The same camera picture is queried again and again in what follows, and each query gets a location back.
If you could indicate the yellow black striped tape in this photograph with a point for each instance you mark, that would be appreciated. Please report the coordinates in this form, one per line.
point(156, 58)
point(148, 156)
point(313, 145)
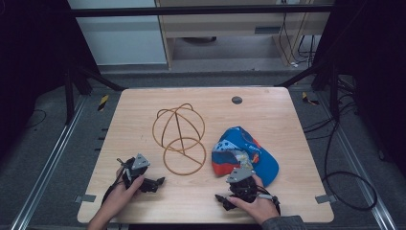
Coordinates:
point(102, 103)
point(308, 99)

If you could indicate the black curtain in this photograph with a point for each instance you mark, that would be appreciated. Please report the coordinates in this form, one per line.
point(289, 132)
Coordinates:
point(32, 64)
point(373, 70)

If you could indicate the aluminium floor rail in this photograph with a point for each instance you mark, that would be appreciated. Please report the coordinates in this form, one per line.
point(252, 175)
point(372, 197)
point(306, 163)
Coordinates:
point(360, 172)
point(48, 166)

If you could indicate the person's right hand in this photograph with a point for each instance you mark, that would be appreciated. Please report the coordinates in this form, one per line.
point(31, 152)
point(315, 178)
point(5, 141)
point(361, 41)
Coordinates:
point(258, 207)

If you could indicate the grey metal table bracket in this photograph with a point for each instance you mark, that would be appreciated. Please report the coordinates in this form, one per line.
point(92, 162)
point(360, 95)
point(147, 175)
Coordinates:
point(85, 198)
point(325, 198)

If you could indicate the black metal stand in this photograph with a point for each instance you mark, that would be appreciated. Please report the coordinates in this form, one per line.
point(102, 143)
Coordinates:
point(332, 86)
point(69, 96)

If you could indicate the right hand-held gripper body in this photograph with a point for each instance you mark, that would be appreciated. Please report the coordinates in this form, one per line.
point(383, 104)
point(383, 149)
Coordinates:
point(241, 180)

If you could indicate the blue and red cap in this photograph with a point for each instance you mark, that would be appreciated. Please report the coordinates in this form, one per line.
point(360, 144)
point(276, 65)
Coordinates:
point(242, 150)

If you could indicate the person's left hand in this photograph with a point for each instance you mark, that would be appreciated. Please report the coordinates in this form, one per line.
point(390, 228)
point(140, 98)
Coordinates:
point(118, 197)

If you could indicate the black horizontal metal bar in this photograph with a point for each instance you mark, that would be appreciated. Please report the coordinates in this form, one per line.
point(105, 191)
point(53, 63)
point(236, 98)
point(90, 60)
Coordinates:
point(191, 11)

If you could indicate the white cabinet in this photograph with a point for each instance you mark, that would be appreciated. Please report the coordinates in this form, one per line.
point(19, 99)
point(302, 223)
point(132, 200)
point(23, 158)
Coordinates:
point(118, 41)

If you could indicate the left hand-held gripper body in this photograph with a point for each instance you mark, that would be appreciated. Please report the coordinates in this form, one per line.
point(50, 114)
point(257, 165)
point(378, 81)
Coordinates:
point(139, 162)

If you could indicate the beige wooden desk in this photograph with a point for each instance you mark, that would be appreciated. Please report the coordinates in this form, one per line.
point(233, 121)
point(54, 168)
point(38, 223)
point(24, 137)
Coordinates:
point(223, 24)

